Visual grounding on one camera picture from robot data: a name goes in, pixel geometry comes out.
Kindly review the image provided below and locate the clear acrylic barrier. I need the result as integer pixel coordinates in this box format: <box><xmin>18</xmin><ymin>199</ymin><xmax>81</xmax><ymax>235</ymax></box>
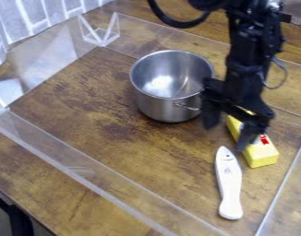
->
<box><xmin>0</xmin><ymin>13</ymin><xmax>301</xmax><ymax>236</ymax></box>

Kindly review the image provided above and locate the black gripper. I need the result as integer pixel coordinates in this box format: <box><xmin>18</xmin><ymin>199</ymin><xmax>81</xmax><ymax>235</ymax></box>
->
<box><xmin>199</xmin><ymin>60</ymin><xmax>275</xmax><ymax>151</ymax></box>

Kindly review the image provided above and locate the yellow butter block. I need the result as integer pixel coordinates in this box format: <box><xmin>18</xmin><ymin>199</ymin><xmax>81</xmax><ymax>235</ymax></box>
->
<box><xmin>226</xmin><ymin>115</ymin><xmax>279</xmax><ymax>168</ymax></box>

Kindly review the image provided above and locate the black cable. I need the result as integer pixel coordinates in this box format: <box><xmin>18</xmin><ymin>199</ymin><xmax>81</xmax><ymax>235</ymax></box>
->
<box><xmin>145</xmin><ymin>0</ymin><xmax>212</xmax><ymax>30</ymax></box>

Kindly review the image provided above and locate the black bar at back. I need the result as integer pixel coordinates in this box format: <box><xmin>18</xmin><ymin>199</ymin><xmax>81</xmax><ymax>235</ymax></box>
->
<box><xmin>279</xmin><ymin>13</ymin><xmax>291</xmax><ymax>23</ymax></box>

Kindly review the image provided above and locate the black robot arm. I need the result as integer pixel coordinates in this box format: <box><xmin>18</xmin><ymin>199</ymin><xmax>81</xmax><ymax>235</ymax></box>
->
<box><xmin>188</xmin><ymin>0</ymin><xmax>285</xmax><ymax>151</ymax></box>

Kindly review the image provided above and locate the white patterned curtain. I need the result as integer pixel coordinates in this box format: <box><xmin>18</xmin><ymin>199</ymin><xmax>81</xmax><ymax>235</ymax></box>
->
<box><xmin>0</xmin><ymin>0</ymin><xmax>113</xmax><ymax>65</ymax></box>

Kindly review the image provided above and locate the stainless steel pot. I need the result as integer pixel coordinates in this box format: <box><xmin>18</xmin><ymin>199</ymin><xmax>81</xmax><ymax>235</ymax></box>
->
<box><xmin>129</xmin><ymin>50</ymin><xmax>214</xmax><ymax>123</ymax></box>

